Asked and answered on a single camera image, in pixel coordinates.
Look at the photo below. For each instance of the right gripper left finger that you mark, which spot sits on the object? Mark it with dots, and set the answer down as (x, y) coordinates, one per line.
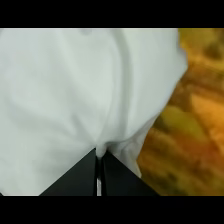
(78, 181)

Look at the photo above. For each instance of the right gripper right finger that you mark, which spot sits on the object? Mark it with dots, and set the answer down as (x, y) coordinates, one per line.
(123, 181)

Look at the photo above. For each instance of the white T-shirt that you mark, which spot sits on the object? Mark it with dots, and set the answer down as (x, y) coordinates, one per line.
(66, 93)

